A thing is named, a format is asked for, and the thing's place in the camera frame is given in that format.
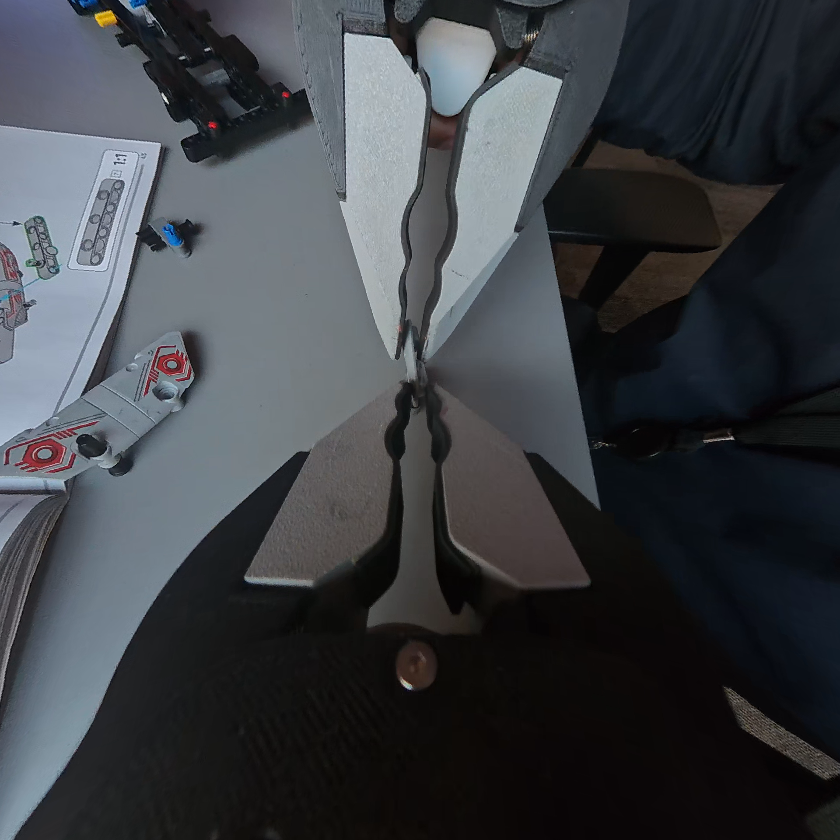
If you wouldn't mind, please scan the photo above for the grey lego panel red print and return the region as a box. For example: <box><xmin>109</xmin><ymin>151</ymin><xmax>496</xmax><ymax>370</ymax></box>
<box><xmin>3</xmin><ymin>331</ymin><xmax>196</xmax><ymax>476</ymax></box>

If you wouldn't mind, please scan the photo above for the lego instruction booklet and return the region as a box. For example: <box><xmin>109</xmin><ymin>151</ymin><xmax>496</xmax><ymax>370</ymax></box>
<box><xmin>0</xmin><ymin>125</ymin><xmax>163</xmax><ymax>697</ymax></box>

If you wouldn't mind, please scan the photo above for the black strap with buckle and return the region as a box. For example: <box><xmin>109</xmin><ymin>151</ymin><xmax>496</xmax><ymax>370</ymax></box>
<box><xmin>591</xmin><ymin>387</ymin><xmax>840</xmax><ymax>460</ymax></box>

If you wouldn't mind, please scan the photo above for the black lego chassis assembly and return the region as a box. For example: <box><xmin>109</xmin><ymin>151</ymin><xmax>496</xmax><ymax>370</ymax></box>
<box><xmin>69</xmin><ymin>0</ymin><xmax>309</xmax><ymax>164</ymax></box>

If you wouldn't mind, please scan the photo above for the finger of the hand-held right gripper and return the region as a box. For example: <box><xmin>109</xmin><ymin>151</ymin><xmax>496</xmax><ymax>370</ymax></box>
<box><xmin>343</xmin><ymin>31</ymin><xmax>434</xmax><ymax>361</ymax></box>
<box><xmin>419</xmin><ymin>64</ymin><xmax>567</xmax><ymax>358</ymax></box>

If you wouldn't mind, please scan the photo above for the person's dark blue clothing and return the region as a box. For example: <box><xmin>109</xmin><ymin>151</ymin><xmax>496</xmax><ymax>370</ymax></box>
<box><xmin>564</xmin><ymin>164</ymin><xmax>840</xmax><ymax>840</ymax></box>

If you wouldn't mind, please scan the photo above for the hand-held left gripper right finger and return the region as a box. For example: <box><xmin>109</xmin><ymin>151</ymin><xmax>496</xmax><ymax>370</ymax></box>
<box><xmin>420</xmin><ymin>382</ymin><xmax>592</xmax><ymax>619</ymax></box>

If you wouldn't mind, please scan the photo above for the small blue grey lego connector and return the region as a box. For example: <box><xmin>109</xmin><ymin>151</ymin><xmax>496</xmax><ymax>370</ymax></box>
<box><xmin>134</xmin><ymin>218</ymin><xmax>201</xmax><ymax>259</ymax></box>

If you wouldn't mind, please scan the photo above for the grey mesh chair part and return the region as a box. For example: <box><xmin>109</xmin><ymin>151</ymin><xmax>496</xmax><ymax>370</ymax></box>
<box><xmin>722</xmin><ymin>686</ymin><xmax>840</xmax><ymax>782</ymax></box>

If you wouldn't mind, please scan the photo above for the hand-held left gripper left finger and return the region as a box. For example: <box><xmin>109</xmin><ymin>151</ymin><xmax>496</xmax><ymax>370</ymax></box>
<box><xmin>244</xmin><ymin>382</ymin><xmax>412</xmax><ymax>619</ymax></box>

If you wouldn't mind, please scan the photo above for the small grey lego piece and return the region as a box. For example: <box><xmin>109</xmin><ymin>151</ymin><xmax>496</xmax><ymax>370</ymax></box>
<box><xmin>402</xmin><ymin>322</ymin><xmax>431</xmax><ymax>411</ymax></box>

